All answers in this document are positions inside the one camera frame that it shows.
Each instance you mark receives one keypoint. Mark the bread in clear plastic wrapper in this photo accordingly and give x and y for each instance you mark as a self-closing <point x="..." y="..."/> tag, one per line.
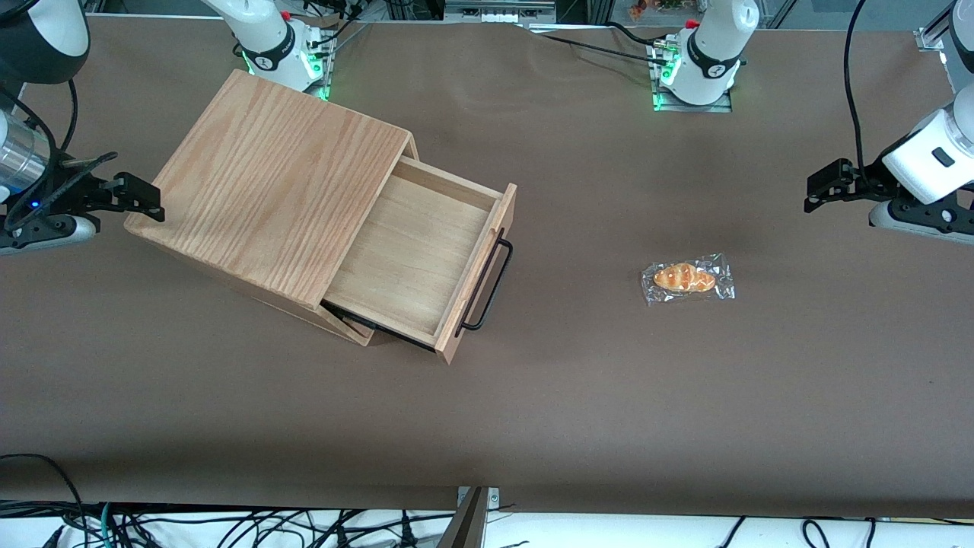
<point x="685" y="278"/>

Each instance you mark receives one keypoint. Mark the grey power strip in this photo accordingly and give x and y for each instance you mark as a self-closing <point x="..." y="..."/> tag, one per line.
<point x="494" y="11"/>

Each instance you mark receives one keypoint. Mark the silver metal mounting bracket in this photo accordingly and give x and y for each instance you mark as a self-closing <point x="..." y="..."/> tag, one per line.
<point x="493" y="498"/>

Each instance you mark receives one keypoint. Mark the aluminium profile rail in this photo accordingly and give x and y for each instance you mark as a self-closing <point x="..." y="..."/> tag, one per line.
<point x="932" y="36"/>

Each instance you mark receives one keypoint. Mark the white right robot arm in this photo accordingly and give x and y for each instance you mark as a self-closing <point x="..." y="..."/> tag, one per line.
<point x="46" y="38"/>

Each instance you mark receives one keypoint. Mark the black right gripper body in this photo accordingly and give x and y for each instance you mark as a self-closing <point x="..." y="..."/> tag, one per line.
<point x="62" y="190"/>

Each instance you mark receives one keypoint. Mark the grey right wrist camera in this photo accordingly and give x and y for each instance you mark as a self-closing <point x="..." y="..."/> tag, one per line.
<point x="53" y="230"/>

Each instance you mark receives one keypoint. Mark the dark metal bar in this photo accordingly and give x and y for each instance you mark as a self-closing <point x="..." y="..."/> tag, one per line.
<point x="464" y="529"/>

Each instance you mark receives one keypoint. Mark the brown table cover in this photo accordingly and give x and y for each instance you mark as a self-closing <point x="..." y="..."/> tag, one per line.
<point x="533" y="426"/>

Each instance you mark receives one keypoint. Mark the light wooden drawer cabinet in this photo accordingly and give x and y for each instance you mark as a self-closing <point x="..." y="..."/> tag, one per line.
<point x="266" y="175"/>

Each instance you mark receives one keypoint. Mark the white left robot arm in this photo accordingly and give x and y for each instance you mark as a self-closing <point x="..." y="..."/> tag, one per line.
<point x="711" y="46"/>

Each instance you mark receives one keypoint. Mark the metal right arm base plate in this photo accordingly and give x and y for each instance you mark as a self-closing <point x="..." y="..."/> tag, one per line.
<point x="327" y="76"/>

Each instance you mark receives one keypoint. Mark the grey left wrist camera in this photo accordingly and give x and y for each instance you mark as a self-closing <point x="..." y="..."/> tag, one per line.
<point x="898" y="218"/>

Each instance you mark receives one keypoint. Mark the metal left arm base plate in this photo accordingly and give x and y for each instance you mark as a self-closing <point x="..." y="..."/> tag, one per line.
<point x="685" y="109"/>

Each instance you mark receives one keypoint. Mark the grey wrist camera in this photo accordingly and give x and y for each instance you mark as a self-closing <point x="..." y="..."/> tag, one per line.
<point x="898" y="218"/>
<point x="53" y="230"/>

